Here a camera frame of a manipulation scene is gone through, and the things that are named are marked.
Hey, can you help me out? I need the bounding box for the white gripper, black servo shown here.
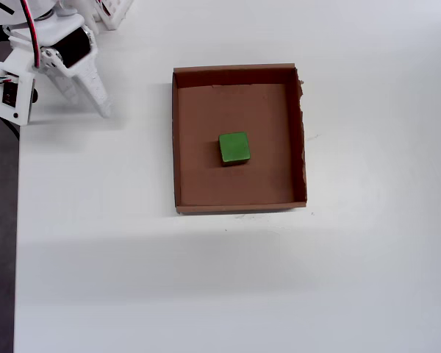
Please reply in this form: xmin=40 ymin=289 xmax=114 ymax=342
xmin=7 ymin=13 xmax=112 ymax=118

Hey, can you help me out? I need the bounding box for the green cube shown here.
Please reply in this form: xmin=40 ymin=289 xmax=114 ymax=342
xmin=218 ymin=131 xmax=251 ymax=167

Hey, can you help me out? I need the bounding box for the brown cardboard box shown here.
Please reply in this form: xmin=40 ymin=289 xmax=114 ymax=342
xmin=171 ymin=63 xmax=309 ymax=216

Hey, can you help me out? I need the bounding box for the white lattice plastic part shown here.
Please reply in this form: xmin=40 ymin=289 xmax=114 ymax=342
xmin=93 ymin=0 xmax=135 ymax=30

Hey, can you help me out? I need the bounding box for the red black white servo cable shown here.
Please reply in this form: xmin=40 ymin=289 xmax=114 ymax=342
xmin=20 ymin=0 xmax=45 ymax=69

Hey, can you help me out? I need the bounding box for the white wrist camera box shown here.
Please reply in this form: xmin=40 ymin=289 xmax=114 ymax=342
xmin=0 ymin=60 xmax=37 ymax=126

